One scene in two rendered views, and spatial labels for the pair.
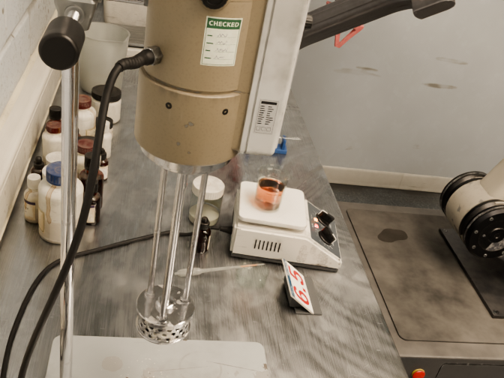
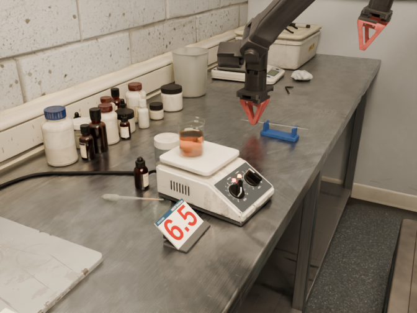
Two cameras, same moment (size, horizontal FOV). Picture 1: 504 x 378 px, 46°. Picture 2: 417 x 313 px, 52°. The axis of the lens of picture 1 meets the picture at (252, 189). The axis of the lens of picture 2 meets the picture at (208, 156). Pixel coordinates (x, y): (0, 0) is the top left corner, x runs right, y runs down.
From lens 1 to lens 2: 67 cm
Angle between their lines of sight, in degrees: 35
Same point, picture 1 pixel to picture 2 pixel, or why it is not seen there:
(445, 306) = not seen: outside the picture
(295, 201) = (221, 155)
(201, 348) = (54, 243)
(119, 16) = not seen: hidden behind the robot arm
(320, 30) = (279, 9)
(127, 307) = (44, 208)
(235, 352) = (74, 254)
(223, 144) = not seen: outside the picture
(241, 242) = (161, 182)
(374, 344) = (211, 290)
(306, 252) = (210, 199)
